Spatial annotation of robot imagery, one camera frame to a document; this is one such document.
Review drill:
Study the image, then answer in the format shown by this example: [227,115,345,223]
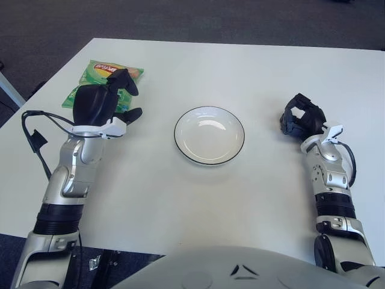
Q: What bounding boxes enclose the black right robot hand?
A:
[279,93,328,141]

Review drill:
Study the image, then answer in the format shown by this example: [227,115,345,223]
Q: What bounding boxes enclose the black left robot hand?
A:
[73,68,144,128]

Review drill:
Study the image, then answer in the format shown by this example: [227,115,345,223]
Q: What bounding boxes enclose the green potato chips bag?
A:
[61,59,144,114]

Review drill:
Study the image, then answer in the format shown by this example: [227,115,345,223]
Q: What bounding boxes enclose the white plate with black rim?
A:
[173,105,245,166]

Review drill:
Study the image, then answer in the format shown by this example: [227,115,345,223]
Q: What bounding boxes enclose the white neighbouring table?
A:
[0,70,25,108]

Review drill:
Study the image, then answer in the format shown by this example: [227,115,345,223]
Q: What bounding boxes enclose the grey robot torso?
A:
[111,245,385,289]

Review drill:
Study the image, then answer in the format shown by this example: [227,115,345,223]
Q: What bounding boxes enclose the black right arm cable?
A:
[339,141,357,189]

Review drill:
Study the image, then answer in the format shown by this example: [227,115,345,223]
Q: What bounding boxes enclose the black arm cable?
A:
[21,110,106,181]
[339,141,357,189]

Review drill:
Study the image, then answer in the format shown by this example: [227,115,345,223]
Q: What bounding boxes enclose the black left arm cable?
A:
[21,110,106,181]

